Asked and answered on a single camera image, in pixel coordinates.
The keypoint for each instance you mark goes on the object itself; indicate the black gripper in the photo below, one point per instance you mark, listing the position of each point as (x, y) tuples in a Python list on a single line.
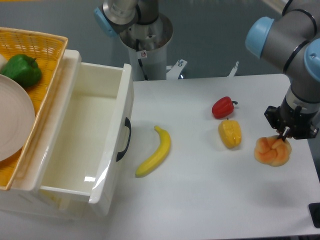
[(291, 121)]

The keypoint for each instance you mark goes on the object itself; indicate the round knotted bread roll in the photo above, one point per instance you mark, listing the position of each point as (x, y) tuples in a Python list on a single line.
[(272, 151)]

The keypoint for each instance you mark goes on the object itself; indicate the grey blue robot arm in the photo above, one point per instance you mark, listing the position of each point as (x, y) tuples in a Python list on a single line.
[(290, 44)]

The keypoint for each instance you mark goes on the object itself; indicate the white upper drawer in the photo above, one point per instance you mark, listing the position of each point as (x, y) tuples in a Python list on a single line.
[(83, 164)]

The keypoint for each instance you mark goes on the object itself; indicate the white drawer cabinet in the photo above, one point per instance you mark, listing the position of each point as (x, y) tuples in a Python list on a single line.
[(26, 195)]

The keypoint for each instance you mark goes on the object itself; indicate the yellow bell pepper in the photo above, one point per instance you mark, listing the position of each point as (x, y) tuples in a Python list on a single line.
[(230, 133)]

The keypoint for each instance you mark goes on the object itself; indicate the red bell pepper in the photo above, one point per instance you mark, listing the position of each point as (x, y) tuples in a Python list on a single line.
[(223, 107)]

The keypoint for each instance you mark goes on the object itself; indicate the black corner device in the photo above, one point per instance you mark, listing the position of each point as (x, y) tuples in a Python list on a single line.
[(314, 209)]

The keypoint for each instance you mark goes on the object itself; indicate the yellow banana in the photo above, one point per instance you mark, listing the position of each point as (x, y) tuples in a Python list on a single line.
[(160, 154)]

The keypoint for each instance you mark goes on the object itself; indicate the yellow woven basket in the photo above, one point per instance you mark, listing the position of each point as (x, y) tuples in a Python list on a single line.
[(48, 50)]

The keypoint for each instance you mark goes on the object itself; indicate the green bell pepper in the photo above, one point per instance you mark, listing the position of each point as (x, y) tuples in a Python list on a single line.
[(23, 69)]

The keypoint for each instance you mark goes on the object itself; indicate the pale pink plate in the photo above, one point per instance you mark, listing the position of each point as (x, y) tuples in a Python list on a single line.
[(17, 117)]

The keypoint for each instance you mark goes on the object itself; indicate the white object in basket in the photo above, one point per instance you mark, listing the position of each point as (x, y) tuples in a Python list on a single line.
[(3, 62)]

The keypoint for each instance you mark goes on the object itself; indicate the white table bracket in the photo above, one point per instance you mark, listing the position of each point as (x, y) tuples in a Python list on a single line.
[(177, 71)]

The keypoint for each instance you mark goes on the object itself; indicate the black drawer handle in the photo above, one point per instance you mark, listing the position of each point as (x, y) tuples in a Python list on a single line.
[(126, 139)]

